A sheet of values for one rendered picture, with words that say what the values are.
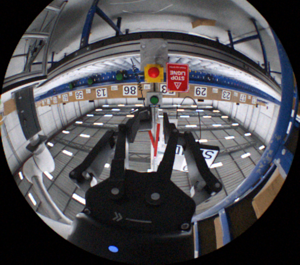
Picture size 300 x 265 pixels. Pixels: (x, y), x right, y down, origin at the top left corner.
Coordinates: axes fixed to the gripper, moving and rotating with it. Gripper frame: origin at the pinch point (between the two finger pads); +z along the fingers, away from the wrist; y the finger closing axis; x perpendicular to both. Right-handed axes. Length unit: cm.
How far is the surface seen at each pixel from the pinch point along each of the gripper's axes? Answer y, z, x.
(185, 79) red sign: 13.5, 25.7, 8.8
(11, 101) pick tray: -105, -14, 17
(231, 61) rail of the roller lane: 42, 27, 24
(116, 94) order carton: -44, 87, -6
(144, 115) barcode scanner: -3.8, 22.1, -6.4
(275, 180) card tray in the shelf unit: 20.6, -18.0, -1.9
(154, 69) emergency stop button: 0.5, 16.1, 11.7
